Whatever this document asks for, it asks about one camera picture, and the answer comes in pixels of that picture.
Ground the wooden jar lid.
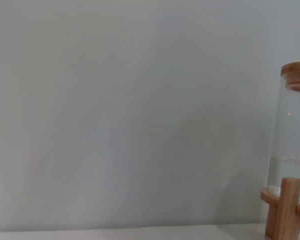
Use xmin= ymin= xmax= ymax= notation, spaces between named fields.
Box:
xmin=280 ymin=60 xmax=300 ymax=94

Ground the wooden dispenser stand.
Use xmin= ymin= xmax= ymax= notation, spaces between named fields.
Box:
xmin=260 ymin=176 xmax=300 ymax=238

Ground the glass water dispenser jar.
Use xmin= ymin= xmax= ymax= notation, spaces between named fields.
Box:
xmin=268 ymin=74 xmax=300 ymax=209

